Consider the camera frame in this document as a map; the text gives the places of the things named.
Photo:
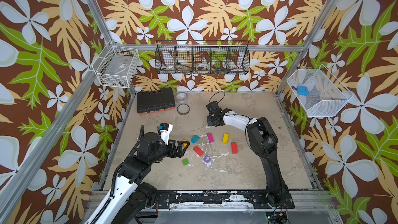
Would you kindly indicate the teal block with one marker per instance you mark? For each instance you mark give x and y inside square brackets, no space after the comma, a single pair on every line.
[194,139]

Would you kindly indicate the black wire basket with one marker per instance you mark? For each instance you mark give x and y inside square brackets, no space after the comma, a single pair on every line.
[202,57]

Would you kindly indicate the purple number nine cube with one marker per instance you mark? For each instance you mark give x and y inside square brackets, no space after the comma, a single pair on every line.
[207,160]

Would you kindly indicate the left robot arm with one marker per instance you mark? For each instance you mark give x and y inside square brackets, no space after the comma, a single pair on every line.
[128,194]

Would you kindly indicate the clear plastic cup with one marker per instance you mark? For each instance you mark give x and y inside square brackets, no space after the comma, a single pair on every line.
[181,98]

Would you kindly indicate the black tool case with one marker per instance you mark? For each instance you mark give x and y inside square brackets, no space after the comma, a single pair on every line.
[155,101]

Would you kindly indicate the magenta block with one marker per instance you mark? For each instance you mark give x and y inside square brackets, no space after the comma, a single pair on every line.
[210,137]

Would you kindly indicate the white mesh basket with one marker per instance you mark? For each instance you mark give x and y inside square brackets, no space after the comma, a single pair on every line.
[327,94]

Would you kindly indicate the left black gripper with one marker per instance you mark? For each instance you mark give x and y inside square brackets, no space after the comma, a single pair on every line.
[180,153]

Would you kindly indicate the red arch block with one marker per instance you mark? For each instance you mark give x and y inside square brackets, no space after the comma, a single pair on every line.
[234,148]

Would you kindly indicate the yellow arch block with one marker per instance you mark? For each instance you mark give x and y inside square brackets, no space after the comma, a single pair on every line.
[225,138]

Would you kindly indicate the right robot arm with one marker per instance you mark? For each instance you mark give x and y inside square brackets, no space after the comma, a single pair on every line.
[262,140]

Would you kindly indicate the orange supermarket block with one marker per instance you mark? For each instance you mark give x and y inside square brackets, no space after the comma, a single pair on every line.
[185,143]

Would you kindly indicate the aluminium frame structure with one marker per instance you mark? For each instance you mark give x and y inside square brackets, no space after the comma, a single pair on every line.
[14,191]

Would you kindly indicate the red rectangular block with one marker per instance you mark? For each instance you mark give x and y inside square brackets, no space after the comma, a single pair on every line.
[198,151]

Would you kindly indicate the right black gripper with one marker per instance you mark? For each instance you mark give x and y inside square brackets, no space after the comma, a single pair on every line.
[214,117]

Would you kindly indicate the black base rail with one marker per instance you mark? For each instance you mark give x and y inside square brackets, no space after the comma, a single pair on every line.
[256,198]

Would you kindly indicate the green square block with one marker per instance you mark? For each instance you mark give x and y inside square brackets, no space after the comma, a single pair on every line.
[185,162]

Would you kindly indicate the blue object in basket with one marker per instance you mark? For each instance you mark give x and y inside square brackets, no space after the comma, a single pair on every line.
[302,90]

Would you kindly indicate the white wire basket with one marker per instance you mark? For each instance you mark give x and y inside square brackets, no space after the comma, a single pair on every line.
[116,66]

